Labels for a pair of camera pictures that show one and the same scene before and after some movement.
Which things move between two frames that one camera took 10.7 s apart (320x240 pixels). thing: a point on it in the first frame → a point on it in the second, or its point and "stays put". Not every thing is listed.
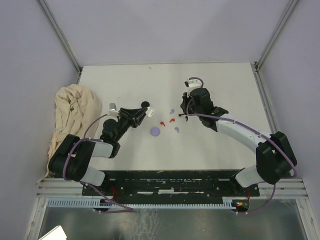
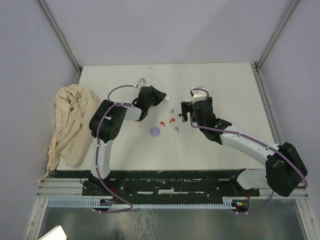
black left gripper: (132, 115) → (159, 95)
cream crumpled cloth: (78, 113) stays put
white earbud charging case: (150, 111) → (168, 98)
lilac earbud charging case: (155, 131) stays put
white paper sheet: (57, 233) stays put
